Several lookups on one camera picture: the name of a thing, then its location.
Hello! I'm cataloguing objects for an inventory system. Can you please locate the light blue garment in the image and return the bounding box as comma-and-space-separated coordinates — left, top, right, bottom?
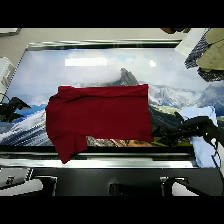
180, 105, 221, 169

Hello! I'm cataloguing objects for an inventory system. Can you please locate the dark checked garment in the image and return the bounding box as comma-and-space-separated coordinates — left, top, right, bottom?
184, 29, 224, 83

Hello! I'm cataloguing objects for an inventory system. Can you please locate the khaki garment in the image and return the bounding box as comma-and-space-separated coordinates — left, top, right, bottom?
195, 28, 224, 73

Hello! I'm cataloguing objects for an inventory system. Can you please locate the silver frame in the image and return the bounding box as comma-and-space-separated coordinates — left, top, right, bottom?
0, 39, 224, 197

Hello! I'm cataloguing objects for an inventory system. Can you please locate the red T-shirt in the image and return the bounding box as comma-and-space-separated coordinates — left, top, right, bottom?
45, 83, 155, 165

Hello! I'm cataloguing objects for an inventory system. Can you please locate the black cable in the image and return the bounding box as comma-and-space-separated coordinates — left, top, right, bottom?
209, 138, 224, 170

